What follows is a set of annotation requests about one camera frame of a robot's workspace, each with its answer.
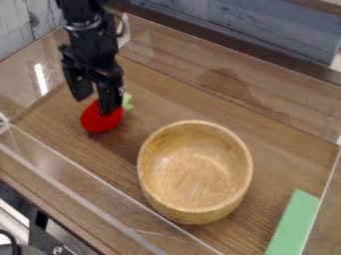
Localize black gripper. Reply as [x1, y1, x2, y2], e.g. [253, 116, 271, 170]
[59, 23, 125, 116]

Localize red plush strawberry toy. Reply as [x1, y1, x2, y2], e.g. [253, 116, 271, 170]
[81, 93, 134, 133]

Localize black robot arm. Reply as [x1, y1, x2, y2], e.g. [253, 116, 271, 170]
[57, 0, 125, 116]

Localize wooden bowl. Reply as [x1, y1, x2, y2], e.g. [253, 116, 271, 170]
[138, 120, 253, 225]

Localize green tape strip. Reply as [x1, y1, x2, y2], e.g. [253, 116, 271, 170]
[264, 190, 320, 255]

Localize clear acrylic corner bracket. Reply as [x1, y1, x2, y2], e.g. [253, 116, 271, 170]
[117, 13, 131, 47]

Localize clear acrylic enclosure wall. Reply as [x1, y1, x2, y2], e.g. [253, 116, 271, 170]
[0, 17, 341, 255]

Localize black metal table bracket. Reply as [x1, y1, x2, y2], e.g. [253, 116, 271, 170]
[29, 210, 78, 255]

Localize black cable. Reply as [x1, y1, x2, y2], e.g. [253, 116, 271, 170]
[0, 228, 22, 255]

